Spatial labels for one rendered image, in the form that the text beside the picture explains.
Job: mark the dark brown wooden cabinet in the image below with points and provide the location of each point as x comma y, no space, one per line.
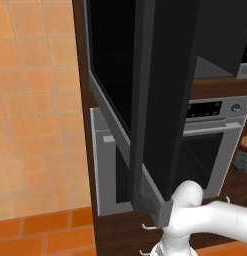
128,233

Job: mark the grey bowl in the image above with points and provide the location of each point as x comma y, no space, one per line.
243,161

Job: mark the brown waffle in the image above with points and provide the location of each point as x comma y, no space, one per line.
246,143

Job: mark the silver built-in oven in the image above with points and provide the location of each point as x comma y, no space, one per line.
208,110

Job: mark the black microwave door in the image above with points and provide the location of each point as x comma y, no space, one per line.
110,50

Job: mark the black microwave oven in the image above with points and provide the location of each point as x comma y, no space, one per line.
221,33

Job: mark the silver oven door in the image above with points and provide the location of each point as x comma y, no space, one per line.
105,173

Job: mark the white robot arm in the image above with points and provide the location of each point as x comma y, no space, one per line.
208,218

